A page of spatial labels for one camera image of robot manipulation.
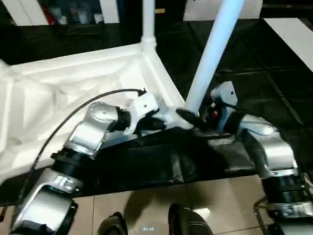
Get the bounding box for chrome tube frame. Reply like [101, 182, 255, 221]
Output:
[253, 200, 275, 235]

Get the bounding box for black work mat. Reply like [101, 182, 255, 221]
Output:
[0, 19, 313, 196]

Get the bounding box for white plastic table leg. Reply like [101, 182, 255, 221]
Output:
[0, 59, 10, 75]
[141, 0, 157, 50]
[183, 0, 246, 117]

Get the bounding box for white plastic table top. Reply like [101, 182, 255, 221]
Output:
[0, 42, 196, 183]

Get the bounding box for white flat sheet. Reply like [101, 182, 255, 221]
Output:
[263, 18, 313, 67]

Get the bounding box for dark right robot foot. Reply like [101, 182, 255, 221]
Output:
[168, 204, 216, 235]

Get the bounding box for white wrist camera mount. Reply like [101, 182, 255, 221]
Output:
[125, 93, 162, 136]
[209, 81, 239, 134]

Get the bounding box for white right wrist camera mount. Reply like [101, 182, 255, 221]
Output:
[209, 81, 239, 134]

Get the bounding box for small bottles on shelf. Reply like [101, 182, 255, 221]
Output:
[38, 0, 104, 25]

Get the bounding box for black cabinet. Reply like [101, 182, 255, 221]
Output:
[119, 0, 189, 40]

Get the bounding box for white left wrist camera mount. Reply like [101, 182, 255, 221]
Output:
[125, 93, 162, 136]

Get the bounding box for white cabinet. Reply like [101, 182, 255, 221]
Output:
[0, 0, 121, 26]

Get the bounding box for white plastic bag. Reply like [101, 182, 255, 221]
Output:
[183, 0, 263, 22]

